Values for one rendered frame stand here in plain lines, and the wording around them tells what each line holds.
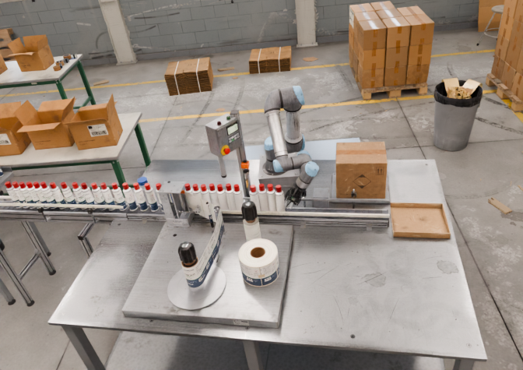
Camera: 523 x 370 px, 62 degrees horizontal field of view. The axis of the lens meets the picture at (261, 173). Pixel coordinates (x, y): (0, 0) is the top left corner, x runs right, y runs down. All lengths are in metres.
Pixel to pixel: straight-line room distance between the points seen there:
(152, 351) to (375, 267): 1.50
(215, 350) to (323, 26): 6.04
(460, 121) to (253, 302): 3.12
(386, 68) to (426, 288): 3.83
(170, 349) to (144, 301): 0.68
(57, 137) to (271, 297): 2.64
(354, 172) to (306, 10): 5.28
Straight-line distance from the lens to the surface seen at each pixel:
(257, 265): 2.21
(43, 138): 4.30
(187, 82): 6.58
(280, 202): 2.61
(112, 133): 3.97
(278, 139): 2.52
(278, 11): 7.76
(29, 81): 6.21
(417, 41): 5.78
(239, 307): 2.25
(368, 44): 5.64
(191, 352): 2.97
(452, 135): 4.82
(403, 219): 2.73
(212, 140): 2.50
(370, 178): 2.74
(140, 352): 3.08
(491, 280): 3.66
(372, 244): 2.56
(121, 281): 2.63
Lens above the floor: 2.63
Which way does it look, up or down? 35 degrees down
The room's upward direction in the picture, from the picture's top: 8 degrees counter-clockwise
